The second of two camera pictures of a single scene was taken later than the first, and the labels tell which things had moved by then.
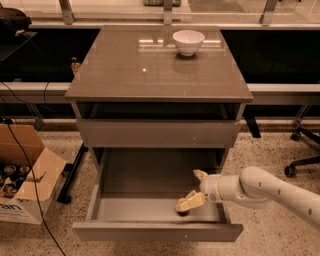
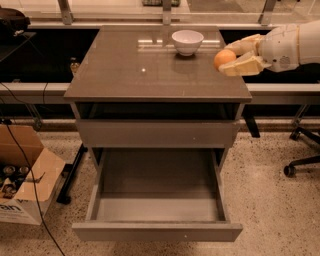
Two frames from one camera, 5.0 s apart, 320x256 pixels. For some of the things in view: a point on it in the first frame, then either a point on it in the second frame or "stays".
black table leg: x=69 y=173 stays
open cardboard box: x=18 y=202 stays
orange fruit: x=180 y=200 → x=223 y=56
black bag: x=13 y=23 stays
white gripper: x=210 y=186 → x=280 y=49
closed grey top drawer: x=158 y=133 stays
